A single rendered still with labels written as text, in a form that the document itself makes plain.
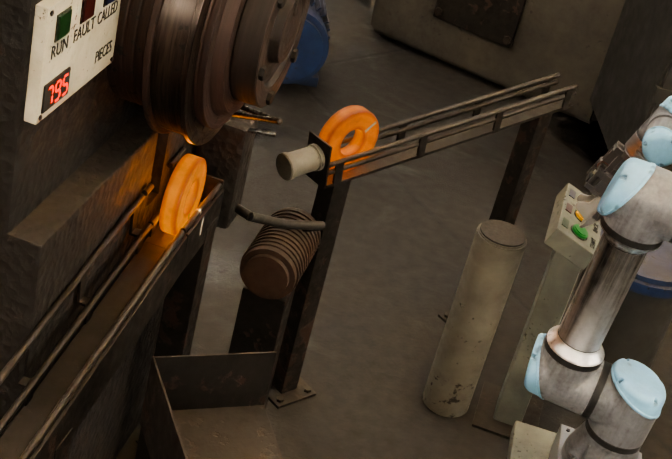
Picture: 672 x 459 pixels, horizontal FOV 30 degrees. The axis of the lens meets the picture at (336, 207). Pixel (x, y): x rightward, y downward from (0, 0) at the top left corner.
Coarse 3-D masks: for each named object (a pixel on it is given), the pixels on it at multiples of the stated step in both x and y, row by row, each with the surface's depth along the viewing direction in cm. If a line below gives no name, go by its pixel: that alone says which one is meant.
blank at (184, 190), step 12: (192, 156) 230; (180, 168) 227; (192, 168) 227; (204, 168) 235; (180, 180) 226; (192, 180) 229; (204, 180) 238; (168, 192) 225; (180, 192) 225; (192, 192) 236; (168, 204) 226; (180, 204) 226; (192, 204) 236; (168, 216) 226; (180, 216) 229; (168, 228) 229; (180, 228) 232
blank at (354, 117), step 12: (348, 108) 269; (360, 108) 270; (336, 120) 267; (348, 120) 267; (360, 120) 270; (372, 120) 272; (324, 132) 268; (336, 132) 267; (348, 132) 269; (360, 132) 274; (372, 132) 275; (336, 144) 269; (348, 144) 276; (360, 144) 275; (372, 144) 277; (336, 156) 271
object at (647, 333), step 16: (656, 256) 316; (640, 272) 307; (656, 272) 309; (576, 288) 327; (640, 288) 306; (656, 288) 305; (624, 304) 313; (640, 304) 312; (656, 304) 312; (624, 320) 315; (640, 320) 314; (656, 320) 316; (608, 336) 318; (624, 336) 317; (640, 336) 317; (656, 336) 320; (608, 352) 320; (624, 352) 320; (640, 352) 320; (656, 352) 326
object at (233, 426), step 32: (256, 352) 200; (160, 384) 189; (192, 384) 199; (224, 384) 201; (256, 384) 204; (160, 416) 189; (192, 416) 201; (224, 416) 202; (256, 416) 204; (160, 448) 189; (192, 448) 195; (224, 448) 197; (256, 448) 199
